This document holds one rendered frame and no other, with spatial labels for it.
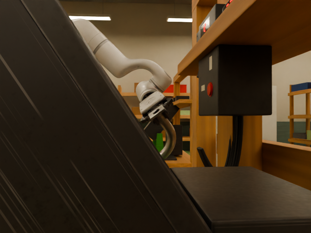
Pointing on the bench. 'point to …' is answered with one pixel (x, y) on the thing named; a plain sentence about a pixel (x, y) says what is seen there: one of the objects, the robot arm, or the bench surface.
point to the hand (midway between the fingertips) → (159, 116)
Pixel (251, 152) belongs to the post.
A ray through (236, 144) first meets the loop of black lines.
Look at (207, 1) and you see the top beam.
